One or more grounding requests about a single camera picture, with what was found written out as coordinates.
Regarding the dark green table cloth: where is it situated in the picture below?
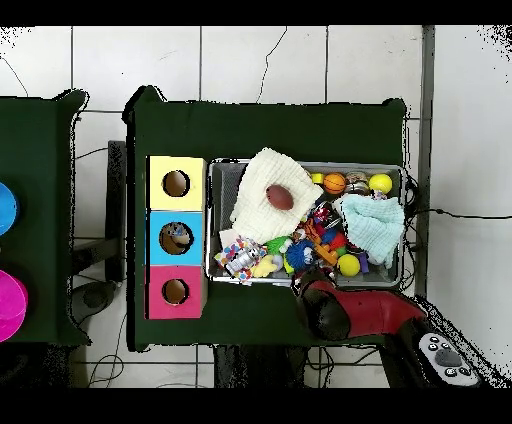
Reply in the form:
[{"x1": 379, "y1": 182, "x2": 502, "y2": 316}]
[
  {"x1": 0, "y1": 88, "x2": 91, "y2": 347},
  {"x1": 121, "y1": 84, "x2": 409, "y2": 353}
]

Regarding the magenta round container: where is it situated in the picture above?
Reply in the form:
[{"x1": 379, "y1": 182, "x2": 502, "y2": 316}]
[{"x1": 0, "y1": 269, "x2": 29, "y2": 344}]

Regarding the light blue knitted cloth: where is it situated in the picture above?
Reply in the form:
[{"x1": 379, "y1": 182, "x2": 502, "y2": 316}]
[{"x1": 339, "y1": 193, "x2": 406, "y2": 268}]

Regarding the yellow foam ball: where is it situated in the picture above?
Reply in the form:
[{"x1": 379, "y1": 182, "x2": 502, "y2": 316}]
[
  {"x1": 368, "y1": 173, "x2": 394, "y2": 196},
  {"x1": 336, "y1": 253, "x2": 362, "y2": 278}
]

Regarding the black cable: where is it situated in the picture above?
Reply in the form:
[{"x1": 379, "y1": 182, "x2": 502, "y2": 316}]
[{"x1": 405, "y1": 207, "x2": 512, "y2": 220}]

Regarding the orange toy basketball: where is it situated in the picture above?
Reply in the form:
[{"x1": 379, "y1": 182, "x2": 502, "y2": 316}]
[{"x1": 322, "y1": 172, "x2": 348, "y2": 196}]

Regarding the brown toy football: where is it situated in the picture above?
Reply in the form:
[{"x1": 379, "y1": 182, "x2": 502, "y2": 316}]
[{"x1": 265, "y1": 184, "x2": 296, "y2": 212}]

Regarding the yellow plush toy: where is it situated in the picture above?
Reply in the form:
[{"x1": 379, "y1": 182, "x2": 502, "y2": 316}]
[{"x1": 250, "y1": 254, "x2": 284, "y2": 279}]

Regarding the cream knitted cloth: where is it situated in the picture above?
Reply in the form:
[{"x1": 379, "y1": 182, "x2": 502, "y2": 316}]
[{"x1": 229, "y1": 146, "x2": 324, "y2": 245}]

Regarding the blue round container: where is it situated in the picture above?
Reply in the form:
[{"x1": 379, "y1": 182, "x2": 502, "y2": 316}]
[{"x1": 0, "y1": 181, "x2": 20, "y2": 237}]

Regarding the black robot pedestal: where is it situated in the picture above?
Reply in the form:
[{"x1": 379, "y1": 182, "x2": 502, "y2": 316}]
[{"x1": 213, "y1": 344, "x2": 309, "y2": 388}]

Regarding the blue spiky ball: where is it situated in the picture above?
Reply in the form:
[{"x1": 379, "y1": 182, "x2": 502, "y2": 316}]
[{"x1": 285, "y1": 239, "x2": 315, "y2": 273}]

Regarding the colourful dotted cloth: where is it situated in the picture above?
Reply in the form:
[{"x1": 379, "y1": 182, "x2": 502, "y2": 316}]
[{"x1": 213, "y1": 235, "x2": 268, "y2": 285}]

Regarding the silver wire mesh bin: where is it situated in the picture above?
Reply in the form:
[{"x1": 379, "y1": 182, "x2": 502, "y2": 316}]
[{"x1": 205, "y1": 157, "x2": 407, "y2": 288}]

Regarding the wooden box with three holes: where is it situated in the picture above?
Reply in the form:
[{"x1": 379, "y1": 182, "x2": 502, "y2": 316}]
[{"x1": 144, "y1": 154, "x2": 209, "y2": 321}]

